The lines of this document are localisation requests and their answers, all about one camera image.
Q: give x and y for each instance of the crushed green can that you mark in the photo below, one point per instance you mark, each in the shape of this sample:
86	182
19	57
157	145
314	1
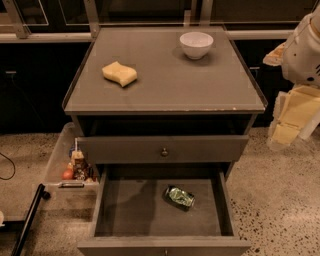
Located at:
179	198

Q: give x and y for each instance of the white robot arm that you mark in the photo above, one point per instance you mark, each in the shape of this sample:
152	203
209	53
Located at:
301	55

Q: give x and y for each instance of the grey wooden drawer cabinet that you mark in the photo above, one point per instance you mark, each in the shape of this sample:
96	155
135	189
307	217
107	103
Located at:
172	95

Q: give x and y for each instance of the brass top drawer knob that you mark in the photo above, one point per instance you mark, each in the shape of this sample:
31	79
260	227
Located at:
164	152

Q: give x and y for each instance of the grey top drawer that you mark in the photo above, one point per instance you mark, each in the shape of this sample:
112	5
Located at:
147	149

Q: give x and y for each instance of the grey open middle drawer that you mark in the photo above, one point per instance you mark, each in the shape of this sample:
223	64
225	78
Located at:
131	218

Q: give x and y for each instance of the white ceramic bowl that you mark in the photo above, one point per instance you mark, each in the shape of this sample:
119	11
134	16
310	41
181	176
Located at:
196	45

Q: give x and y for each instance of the yellow sponge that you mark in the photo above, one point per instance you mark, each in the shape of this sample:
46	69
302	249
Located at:
121	74

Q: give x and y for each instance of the brown snack packet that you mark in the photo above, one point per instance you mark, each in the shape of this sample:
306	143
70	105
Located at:
80	166

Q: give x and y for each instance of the red round fruit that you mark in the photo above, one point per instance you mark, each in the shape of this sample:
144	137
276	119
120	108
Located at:
67	174

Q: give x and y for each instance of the clear plastic storage bin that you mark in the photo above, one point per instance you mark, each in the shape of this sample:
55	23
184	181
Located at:
60	161

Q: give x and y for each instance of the black metal stand leg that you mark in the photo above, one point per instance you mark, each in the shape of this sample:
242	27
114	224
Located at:
40	194

